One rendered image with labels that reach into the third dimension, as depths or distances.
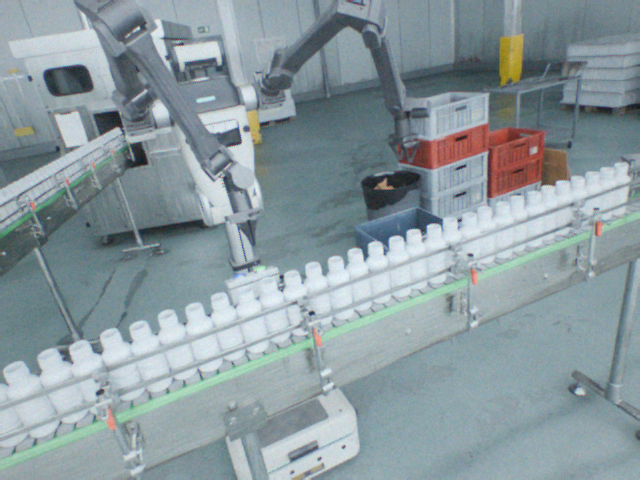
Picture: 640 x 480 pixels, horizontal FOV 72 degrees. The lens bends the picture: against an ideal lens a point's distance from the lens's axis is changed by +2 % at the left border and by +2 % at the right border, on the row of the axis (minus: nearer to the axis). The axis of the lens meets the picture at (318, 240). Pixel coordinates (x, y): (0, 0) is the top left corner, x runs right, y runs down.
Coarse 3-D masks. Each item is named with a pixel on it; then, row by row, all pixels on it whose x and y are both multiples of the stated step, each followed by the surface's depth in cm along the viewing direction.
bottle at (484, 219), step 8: (480, 208) 126; (488, 208) 125; (480, 216) 124; (488, 216) 124; (480, 224) 125; (488, 224) 124; (480, 232) 125; (480, 240) 126; (488, 240) 125; (480, 248) 127; (488, 248) 127
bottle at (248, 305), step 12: (240, 288) 103; (240, 300) 101; (252, 300) 102; (240, 312) 102; (252, 312) 101; (240, 324) 104; (252, 324) 102; (264, 324) 105; (252, 336) 104; (252, 348) 105; (264, 348) 106
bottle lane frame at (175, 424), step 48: (576, 240) 136; (624, 240) 146; (480, 288) 126; (528, 288) 135; (336, 336) 111; (384, 336) 118; (432, 336) 125; (192, 384) 100; (240, 384) 104; (288, 384) 110; (336, 384) 116; (96, 432) 93; (144, 432) 98; (192, 432) 103
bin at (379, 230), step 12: (396, 216) 187; (408, 216) 189; (420, 216) 189; (432, 216) 180; (360, 228) 181; (372, 228) 184; (384, 228) 186; (396, 228) 189; (408, 228) 192; (420, 228) 192; (360, 240) 178; (372, 240) 167; (384, 240) 189; (384, 252) 162
